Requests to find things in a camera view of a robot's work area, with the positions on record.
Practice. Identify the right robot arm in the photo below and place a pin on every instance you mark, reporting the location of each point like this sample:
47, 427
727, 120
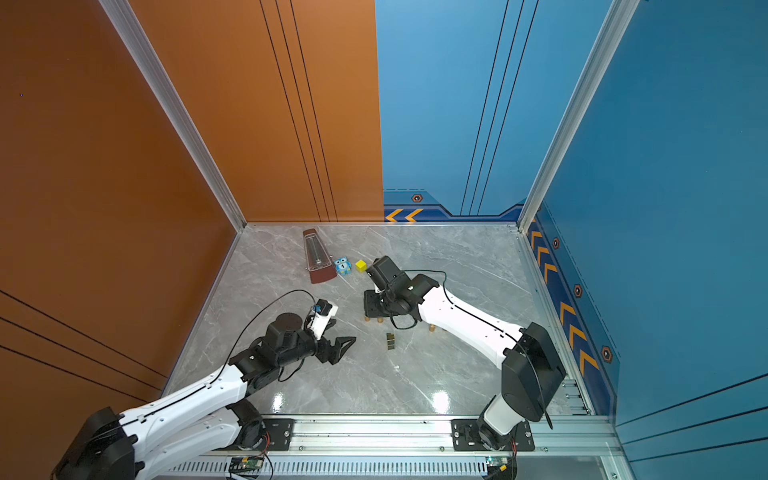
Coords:
531, 368

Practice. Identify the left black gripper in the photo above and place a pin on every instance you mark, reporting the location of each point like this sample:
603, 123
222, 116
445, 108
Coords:
336, 352

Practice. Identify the aluminium corner post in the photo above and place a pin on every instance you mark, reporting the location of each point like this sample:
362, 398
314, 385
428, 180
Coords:
128, 27
609, 37

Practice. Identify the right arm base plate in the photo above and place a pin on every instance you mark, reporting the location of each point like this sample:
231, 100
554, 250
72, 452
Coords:
476, 435

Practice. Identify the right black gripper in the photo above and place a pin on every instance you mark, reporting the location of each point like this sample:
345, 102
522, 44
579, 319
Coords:
369, 309

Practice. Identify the green circuit board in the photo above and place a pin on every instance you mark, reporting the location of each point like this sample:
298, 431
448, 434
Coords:
246, 467
506, 470

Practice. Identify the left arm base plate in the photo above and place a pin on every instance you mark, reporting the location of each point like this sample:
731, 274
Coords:
271, 434

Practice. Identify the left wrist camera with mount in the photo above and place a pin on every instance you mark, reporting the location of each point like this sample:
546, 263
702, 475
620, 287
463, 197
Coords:
320, 317

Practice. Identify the left green circuit board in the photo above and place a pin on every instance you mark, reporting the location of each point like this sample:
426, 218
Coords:
246, 467

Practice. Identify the blue owl toy cube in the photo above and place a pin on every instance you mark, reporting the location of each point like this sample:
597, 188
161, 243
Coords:
342, 266

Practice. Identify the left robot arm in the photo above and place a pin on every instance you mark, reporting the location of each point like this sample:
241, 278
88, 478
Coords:
212, 413

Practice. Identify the front aluminium rail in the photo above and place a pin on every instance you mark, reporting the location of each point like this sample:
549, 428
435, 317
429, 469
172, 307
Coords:
389, 445

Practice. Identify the dark red metronome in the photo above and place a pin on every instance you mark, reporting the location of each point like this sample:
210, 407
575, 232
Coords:
320, 265

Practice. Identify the right aluminium corner post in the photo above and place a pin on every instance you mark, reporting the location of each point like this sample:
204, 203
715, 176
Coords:
609, 37

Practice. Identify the right green circuit board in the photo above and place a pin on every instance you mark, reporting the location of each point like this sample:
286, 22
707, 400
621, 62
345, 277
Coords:
506, 470

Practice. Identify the left aluminium corner post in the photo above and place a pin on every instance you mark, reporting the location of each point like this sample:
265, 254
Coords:
128, 27

